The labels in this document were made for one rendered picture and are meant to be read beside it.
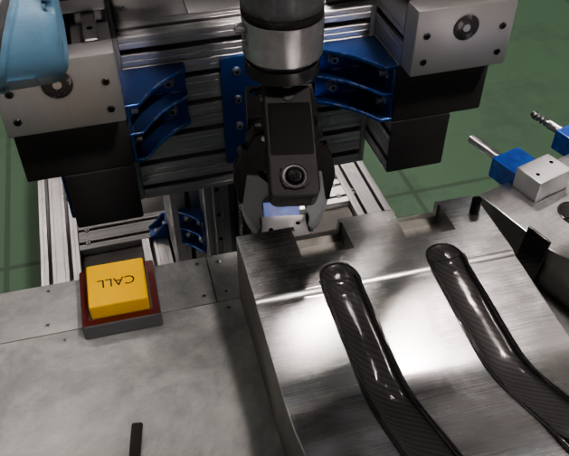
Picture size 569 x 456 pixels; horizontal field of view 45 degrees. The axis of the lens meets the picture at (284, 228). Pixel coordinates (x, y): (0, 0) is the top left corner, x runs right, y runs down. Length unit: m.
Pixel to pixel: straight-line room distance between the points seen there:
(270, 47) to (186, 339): 0.31
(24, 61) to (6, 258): 1.60
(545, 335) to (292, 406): 0.24
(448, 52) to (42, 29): 0.58
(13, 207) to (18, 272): 0.28
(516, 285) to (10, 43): 0.48
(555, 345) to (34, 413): 0.48
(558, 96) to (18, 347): 2.31
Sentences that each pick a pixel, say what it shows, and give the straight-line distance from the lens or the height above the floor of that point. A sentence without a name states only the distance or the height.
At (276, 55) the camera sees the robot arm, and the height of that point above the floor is 1.07.
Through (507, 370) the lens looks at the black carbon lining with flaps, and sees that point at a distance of 0.63.
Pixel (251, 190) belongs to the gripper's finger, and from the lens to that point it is 0.72.
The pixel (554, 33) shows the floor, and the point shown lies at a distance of 3.20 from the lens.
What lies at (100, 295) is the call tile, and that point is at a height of 0.84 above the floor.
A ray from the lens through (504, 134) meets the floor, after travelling 2.50.
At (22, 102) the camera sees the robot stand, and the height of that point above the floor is 0.95.
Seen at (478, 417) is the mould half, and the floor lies 0.91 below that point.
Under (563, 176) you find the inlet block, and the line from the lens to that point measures 0.85.
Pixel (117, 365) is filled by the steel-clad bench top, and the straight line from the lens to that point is 0.72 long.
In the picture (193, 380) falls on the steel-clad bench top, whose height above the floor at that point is 0.80.
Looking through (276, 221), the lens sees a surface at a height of 0.85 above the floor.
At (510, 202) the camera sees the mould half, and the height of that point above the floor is 0.85.
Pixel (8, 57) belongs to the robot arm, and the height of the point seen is 1.15.
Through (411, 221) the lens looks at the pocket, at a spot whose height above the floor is 0.87.
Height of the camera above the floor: 1.37
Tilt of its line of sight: 43 degrees down
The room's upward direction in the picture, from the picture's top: straight up
